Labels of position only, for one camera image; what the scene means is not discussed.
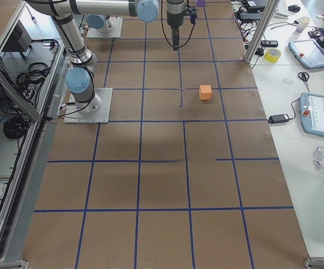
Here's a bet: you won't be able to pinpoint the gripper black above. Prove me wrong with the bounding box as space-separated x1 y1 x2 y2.
171 27 180 50

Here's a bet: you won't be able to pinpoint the orange foam block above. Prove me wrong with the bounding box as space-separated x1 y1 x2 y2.
199 85 213 101

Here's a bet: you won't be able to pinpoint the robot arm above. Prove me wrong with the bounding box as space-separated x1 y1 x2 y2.
87 15 114 33
28 1 160 124

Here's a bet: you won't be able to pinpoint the purple foam block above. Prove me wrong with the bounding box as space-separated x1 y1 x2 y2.
196 0 205 7

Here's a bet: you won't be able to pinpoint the black remote device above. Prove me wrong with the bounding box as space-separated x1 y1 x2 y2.
260 40 279 48

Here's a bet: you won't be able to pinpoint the yellow tape roll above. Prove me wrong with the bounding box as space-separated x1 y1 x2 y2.
264 48 281 63

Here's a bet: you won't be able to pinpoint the computer mouse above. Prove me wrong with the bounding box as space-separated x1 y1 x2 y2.
288 4 300 13

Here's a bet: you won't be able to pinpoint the black power adapter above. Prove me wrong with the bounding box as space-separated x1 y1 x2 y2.
267 113 290 124

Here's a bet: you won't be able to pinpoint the translucent plastic cup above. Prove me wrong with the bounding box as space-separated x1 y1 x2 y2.
295 17 310 33

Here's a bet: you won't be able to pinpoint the black scissors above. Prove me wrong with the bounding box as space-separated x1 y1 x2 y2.
298 72 310 92

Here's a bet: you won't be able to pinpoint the far teach pendant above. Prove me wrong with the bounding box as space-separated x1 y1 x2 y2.
288 39 324 69

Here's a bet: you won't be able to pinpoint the teach pendant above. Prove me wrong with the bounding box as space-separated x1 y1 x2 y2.
288 39 324 69
299 92 324 137

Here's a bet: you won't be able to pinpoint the grey electronics box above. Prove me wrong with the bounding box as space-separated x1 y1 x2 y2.
2 20 32 59

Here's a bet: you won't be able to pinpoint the near teach pendant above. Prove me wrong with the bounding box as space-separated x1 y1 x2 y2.
299 92 324 137

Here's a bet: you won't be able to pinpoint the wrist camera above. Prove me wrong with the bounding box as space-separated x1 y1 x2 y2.
185 6 198 25

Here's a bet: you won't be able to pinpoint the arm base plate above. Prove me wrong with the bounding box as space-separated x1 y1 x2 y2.
63 87 113 124
87 15 123 39

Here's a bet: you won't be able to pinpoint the aluminium frame post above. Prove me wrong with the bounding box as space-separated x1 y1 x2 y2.
244 0 279 64

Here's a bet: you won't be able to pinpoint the aluminium cage frame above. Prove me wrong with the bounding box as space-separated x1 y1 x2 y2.
0 0 67 264

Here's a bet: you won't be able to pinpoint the coiled black cable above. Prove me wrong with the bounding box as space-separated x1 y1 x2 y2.
3 116 26 140

